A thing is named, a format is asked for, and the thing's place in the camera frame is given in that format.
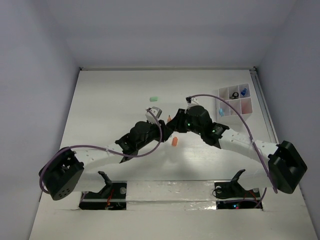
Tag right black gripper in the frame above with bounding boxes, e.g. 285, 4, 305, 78
166, 108, 203, 136

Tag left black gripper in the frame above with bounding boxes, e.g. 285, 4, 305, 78
136, 118, 172, 150

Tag green eraser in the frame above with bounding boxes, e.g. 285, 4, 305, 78
149, 96, 159, 102

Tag black scissors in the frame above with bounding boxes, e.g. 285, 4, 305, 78
230, 92, 239, 100

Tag blue cap glue pen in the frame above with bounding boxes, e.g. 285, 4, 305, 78
240, 87, 248, 97

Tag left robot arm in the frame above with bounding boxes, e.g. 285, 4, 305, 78
39, 120, 173, 201

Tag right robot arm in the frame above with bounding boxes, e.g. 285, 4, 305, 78
166, 105, 308, 194

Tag orange eraser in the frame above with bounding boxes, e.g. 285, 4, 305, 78
171, 137, 178, 147

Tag white compartment organizer box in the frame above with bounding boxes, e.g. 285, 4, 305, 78
216, 83, 253, 126

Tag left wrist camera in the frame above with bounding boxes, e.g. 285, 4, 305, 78
145, 106, 163, 125

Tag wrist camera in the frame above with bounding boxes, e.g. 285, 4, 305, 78
185, 96, 200, 111
145, 106, 163, 125

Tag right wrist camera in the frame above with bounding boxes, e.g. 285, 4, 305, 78
185, 96, 200, 111

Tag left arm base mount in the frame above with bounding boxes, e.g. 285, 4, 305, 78
78, 171, 127, 211

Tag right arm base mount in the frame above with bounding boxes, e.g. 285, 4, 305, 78
212, 169, 263, 210

